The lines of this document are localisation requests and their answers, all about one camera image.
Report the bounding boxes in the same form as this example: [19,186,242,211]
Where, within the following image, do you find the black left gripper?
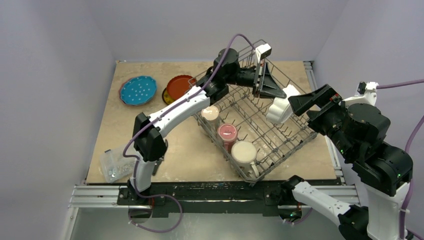
[225,61,286,100]

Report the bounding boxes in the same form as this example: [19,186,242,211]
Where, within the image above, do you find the pink ghost pattern mug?
[217,123,238,153]

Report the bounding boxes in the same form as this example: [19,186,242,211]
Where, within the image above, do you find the tall cream seahorse cup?
[201,105,220,134]

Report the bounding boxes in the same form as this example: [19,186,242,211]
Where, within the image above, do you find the green interior mushroom mug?
[231,140,260,178]

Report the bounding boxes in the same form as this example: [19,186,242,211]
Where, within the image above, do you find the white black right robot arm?
[280,82,415,240]

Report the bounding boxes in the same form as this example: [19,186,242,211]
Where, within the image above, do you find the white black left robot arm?
[127,43,286,205]

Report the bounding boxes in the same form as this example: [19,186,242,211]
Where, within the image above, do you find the orange fluted plate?
[166,75,197,100]

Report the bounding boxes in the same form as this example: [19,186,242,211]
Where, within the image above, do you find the yellow plate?
[161,88,175,105]

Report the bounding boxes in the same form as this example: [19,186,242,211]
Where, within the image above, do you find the blue polka dot plate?
[119,75,158,106]

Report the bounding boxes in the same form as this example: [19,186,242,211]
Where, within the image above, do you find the clear plastic screw box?
[99,144,136,183]

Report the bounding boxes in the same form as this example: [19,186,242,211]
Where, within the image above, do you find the grey wire dish rack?
[182,39,321,184]

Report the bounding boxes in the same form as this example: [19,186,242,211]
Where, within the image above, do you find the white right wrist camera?
[343,81,379,108]

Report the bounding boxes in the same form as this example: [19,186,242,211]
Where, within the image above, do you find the aluminium rail right side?
[303,60,362,208]

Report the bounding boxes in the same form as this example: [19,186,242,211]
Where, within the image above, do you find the aluminium rail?
[303,60,362,208]
[68,185,120,208]

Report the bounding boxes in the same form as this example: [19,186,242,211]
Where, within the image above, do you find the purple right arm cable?
[375,78,424,240]

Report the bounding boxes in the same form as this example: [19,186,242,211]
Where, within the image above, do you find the black grey wire stripper pliers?
[152,158,164,176]

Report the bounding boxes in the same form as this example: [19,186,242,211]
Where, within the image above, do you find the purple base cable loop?
[127,194,184,234]

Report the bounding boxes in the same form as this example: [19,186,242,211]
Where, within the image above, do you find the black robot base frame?
[117,180,304,221]

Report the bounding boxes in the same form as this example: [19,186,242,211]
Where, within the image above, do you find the aluminium rail front left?
[68,185,120,208]

